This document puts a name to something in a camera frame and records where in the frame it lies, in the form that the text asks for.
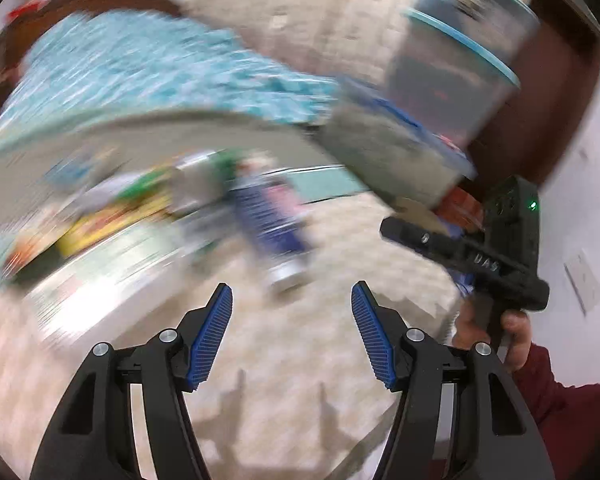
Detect yellow red medicine box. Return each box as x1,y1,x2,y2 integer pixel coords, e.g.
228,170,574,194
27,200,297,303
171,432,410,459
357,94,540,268
56,193,171,258

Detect right hand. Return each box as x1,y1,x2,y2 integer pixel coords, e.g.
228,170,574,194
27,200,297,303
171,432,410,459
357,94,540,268
452,299,532,373

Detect orange red gift bag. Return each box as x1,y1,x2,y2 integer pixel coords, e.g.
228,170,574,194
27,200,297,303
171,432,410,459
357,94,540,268
434,186,484,233

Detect dark wooden door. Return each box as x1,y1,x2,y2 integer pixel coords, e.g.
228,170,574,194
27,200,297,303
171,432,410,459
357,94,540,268
462,0,600,200

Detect blue and pink can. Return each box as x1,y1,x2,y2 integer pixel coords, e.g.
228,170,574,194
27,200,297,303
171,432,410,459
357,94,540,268
230,157,311,295

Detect carved dark wooden headboard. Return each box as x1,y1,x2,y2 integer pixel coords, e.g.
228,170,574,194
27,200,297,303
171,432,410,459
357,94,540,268
0,0,184,70

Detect teal-lidded clear storage bin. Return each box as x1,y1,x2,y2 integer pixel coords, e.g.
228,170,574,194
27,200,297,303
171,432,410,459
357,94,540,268
385,0,539,148

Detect green aluminium can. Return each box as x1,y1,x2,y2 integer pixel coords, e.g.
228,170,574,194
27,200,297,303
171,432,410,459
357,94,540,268
117,148,245,217

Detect dark red sleeve forearm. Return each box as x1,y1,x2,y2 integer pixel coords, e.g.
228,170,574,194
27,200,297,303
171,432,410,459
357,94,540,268
513,344,600,479

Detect beige chevron bed quilt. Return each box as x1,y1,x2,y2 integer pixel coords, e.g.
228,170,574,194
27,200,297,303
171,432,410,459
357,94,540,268
0,109,462,480

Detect blue-lidded clear storage bin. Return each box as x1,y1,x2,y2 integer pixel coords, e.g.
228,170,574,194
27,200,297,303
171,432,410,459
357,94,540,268
316,77,477,209

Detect white wall switch plate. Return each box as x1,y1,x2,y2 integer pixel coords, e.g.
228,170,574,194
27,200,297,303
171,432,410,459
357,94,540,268
564,249,600,315

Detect teal patterned blanket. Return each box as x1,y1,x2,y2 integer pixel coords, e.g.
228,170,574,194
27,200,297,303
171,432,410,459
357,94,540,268
0,10,338,138

